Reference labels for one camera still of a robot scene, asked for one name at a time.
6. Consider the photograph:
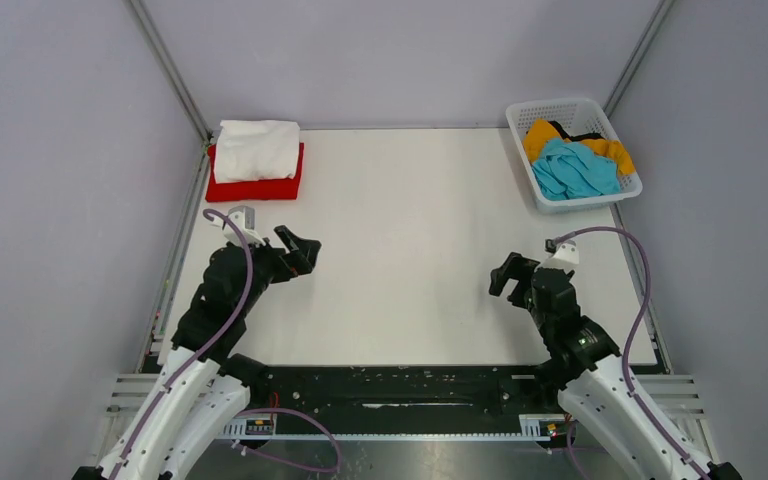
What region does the aluminium frame rail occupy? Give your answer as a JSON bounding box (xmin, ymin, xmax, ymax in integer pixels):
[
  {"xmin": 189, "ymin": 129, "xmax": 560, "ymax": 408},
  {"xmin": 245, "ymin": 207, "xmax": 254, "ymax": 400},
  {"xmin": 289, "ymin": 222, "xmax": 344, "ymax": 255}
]
[{"xmin": 95, "ymin": 374, "xmax": 710, "ymax": 444}]

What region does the folded white t-shirt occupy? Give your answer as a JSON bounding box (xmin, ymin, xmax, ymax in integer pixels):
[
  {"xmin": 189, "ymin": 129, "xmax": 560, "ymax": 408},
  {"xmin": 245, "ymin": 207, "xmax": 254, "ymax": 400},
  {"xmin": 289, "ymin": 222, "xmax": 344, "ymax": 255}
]
[{"xmin": 213, "ymin": 120, "xmax": 300, "ymax": 184}]

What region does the white plastic basket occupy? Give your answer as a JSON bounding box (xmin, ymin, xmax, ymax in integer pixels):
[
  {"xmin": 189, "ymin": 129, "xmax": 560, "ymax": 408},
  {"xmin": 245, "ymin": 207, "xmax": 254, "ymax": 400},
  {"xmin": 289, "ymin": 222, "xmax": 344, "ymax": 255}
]
[{"xmin": 506, "ymin": 98, "xmax": 643, "ymax": 214}]

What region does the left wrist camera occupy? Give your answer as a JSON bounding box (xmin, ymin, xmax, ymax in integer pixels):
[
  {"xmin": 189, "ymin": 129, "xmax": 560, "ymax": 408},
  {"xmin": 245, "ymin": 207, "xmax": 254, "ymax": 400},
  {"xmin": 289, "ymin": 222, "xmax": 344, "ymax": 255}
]
[{"xmin": 211, "ymin": 205, "xmax": 267, "ymax": 248}]

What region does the yellow t-shirt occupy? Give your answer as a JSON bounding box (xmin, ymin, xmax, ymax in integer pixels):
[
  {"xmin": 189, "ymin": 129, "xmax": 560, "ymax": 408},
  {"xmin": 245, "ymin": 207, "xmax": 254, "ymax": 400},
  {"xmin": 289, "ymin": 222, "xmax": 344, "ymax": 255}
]
[{"xmin": 522, "ymin": 118, "xmax": 636, "ymax": 175}]

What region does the folded red t-shirt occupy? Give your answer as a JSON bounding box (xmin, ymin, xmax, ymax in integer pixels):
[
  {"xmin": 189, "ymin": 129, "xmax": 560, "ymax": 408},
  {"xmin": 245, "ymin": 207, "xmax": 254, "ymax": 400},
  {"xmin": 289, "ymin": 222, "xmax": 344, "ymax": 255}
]
[{"xmin": 205, "ymin": 143, "xmax": 305, "ymax": 203}]

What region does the turquoise t-shirt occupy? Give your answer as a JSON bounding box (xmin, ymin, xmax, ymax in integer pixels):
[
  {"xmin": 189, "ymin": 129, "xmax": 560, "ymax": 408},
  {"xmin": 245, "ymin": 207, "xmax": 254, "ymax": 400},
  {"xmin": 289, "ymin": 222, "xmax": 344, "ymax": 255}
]
[{"xmin": 532, "ymin": 138, "xmax": 622, "ymax": 201}]

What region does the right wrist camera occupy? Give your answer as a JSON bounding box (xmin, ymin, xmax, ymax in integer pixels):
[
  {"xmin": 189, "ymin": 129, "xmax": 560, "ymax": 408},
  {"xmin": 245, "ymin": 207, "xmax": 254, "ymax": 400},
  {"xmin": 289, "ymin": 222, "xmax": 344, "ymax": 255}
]
[{"xmin": 538, "ymin": 239, "xmax": 579, "ymax": 273}]

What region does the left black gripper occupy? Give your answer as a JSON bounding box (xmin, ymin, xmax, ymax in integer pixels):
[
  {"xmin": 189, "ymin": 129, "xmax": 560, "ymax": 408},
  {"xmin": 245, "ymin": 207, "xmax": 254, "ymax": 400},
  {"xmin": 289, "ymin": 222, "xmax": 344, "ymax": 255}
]
[{"xmin": 235, "ymin": 224, "xmax": 320, "ymax": 314}]

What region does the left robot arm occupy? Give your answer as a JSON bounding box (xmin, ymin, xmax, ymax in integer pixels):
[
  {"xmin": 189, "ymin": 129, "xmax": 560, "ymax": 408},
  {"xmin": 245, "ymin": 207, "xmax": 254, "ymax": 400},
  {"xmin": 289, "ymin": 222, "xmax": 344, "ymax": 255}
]
[{"xmin": 73, "ymin": 226, "xmax": 322, "ymax": 479}]

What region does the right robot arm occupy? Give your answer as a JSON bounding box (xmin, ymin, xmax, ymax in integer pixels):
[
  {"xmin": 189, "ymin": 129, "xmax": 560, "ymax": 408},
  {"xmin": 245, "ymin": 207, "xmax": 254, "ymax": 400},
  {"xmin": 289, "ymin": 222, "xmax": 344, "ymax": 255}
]
[{"xmin": 489, "ymin": 246, "xmax": 740, "ymax": 479}]

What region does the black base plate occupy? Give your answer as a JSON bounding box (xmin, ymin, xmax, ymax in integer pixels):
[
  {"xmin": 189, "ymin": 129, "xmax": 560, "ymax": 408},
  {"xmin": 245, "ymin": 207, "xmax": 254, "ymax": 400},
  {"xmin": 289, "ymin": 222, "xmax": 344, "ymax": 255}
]
[{"xmin": 249, "ymin": 365, "xmax": 564, "ymax": 436}]

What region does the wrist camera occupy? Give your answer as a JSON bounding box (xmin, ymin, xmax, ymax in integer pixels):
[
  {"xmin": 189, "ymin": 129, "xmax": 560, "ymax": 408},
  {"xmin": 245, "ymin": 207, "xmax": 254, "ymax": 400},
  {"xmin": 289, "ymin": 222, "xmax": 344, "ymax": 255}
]
[
  {"xmin": 211, "ymin": 205, "xmax": 267, "ymax": 248},
  {"xmin": 538, "ymin": 239, "xmax": 579, "ymax": 273}
]

